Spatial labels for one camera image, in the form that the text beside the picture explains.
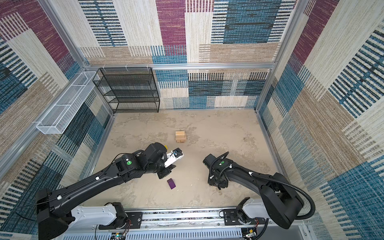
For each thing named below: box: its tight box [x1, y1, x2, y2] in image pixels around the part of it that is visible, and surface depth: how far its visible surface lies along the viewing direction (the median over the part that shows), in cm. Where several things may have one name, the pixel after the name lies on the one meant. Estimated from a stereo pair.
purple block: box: [166, 178, 176, 190], surface depth 85 cm
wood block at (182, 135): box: [178, 131, 187, 140], surface depth 101 cm
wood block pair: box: [175, 138, 187, 143], surface depth 104 cm
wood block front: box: [175, 131, 183, 140], surface depth 101 cm
